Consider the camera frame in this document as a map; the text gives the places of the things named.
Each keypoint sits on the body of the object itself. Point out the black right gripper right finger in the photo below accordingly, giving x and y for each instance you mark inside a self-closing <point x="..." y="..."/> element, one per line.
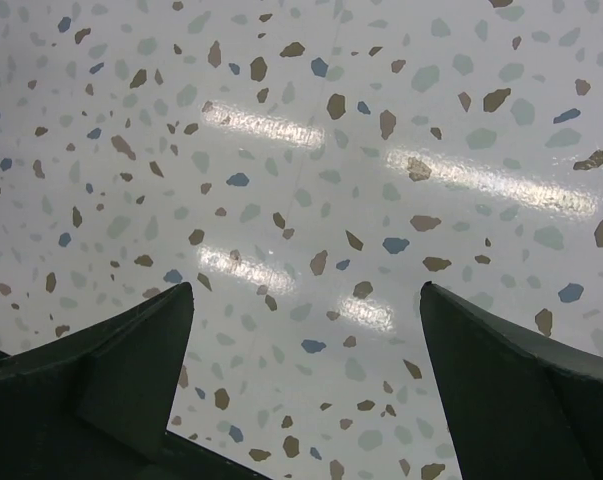
<point x="518" y="405"/>

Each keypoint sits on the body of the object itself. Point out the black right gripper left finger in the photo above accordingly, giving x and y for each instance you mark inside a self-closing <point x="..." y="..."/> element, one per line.
<point x="96" y="404"/>

